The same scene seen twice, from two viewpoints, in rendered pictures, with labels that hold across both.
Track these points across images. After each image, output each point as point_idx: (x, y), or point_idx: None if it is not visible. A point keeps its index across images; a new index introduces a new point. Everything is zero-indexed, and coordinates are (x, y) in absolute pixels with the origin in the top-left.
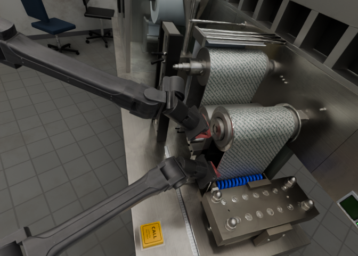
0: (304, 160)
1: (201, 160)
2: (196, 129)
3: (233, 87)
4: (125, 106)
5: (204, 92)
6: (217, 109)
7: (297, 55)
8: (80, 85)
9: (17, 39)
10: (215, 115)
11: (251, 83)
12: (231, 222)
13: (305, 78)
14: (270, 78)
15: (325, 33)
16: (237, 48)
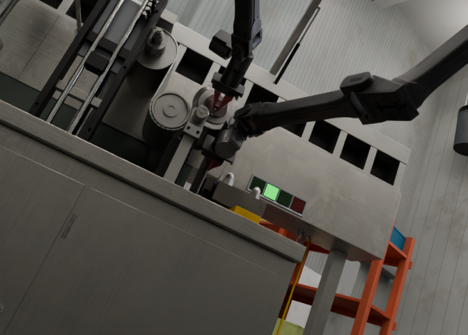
0: (210, 170)
1: (212, 140)
2: (239, 88)
3: (164, 85)
4: (253, 33)
5: (166, 76)
6: (204, 88)
7: (176, 76)
8: None
9: None
10: (206, 93)
11: (164, 89)
12: (258, 188)
13: (191, 97)
14: (147, 98)
15: (180, 67)
16: None
